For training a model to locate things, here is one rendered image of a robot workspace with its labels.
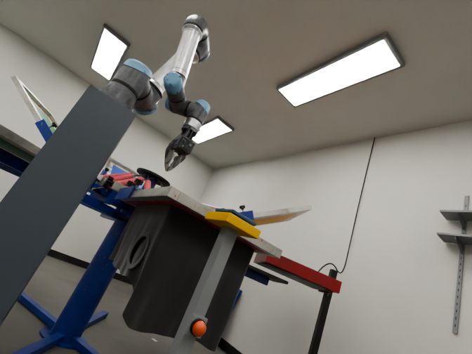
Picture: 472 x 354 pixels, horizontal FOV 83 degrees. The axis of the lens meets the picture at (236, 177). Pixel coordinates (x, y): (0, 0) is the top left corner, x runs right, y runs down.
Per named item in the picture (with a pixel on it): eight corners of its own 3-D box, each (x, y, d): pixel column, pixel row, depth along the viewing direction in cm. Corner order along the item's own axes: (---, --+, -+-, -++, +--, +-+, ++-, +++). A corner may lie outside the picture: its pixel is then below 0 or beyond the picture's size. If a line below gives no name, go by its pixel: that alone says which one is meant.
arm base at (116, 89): (93, 88, 96) (109, 68, 100) (92, 103, 109) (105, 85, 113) (132, 112, 102) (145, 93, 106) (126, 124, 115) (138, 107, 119)
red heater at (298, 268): (313, 290, 244) (317, 277, 248) (338, 296, 200) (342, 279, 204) (252, 263, 244) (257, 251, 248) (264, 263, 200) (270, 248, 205)
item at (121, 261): (143, 308, 92) (189, 214, 105) (121, 301, 88) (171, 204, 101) (116, 277, 130) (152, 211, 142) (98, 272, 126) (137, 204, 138)
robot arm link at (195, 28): (210, 3, 122) (183, 88, 105) (211, 24, 132) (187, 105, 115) (185, -1, 122) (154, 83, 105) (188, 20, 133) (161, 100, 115)
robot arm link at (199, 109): (195, 105, 128) (211, 112, 127) (185, 123, 124) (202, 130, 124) (194, 95, 121) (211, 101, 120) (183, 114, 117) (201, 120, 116)
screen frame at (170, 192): (279, 258, 116) (282, 250, 118) (166, 195, 89) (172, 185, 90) (197, 238, 180) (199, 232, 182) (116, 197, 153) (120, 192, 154)
